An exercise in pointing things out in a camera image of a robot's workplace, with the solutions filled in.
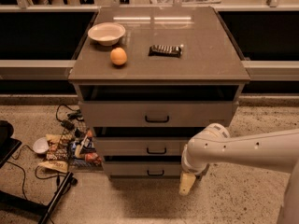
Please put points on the orange fruit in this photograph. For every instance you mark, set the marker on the orange fruit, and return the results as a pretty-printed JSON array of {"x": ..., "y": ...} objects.
[{"x": 118, "y": 56}]

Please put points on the black power adapter with cable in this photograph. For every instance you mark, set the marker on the black power adapter with cable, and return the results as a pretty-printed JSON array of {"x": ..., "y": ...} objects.
[{"x": 67, "y": 121}]

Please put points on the pile of snack packages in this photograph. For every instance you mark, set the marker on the pile of snack packages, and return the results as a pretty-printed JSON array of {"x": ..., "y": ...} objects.
[{"x": 83, "y": 152}]

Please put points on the small white bowl on floor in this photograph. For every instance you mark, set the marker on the small white bowl on floor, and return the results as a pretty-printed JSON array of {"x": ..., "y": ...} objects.
[{"x": 41, "y": 146}]

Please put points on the chip bag on floor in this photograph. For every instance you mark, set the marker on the chip bag on floor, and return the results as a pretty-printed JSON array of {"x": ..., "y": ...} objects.
[{"x": 57, "y": 156}]

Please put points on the grey top drawer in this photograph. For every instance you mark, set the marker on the grey top drawer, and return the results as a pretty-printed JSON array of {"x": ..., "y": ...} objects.
[{"x": 157, "y": 114}]

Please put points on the black striped snack bar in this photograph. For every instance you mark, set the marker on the black striped snack bar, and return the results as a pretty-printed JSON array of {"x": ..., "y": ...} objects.
[{"x": 164, "y": 50}]

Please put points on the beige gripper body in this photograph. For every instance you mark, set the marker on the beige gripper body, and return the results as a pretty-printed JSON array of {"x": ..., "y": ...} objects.
[{"x": 189, "y": 166}]

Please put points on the white bowl on cabinet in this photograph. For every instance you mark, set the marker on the white bowl on cabinet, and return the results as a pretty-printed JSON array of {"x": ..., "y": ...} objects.
[{"x": 107, "y": 33}]

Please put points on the grey bottom drawer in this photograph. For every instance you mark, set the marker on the grey bottom drawer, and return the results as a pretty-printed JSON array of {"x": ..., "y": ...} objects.
[{"x": 149, "y": 166}]

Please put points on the grey drawer cabinet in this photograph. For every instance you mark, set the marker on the grey drawer cabinet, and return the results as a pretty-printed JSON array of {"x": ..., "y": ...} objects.
[{"x": 208, "y": 70}]

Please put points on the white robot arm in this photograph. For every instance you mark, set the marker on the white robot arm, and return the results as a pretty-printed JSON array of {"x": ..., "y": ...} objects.
[{"x": 278, "y": 151}]

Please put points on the grey drawer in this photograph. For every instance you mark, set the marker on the grey drawer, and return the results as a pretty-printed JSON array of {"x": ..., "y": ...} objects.
[
  {"x": 149, "y": 166},
  {"x": 133, "y": 141},
  {"x": 157, "y": 114}
]

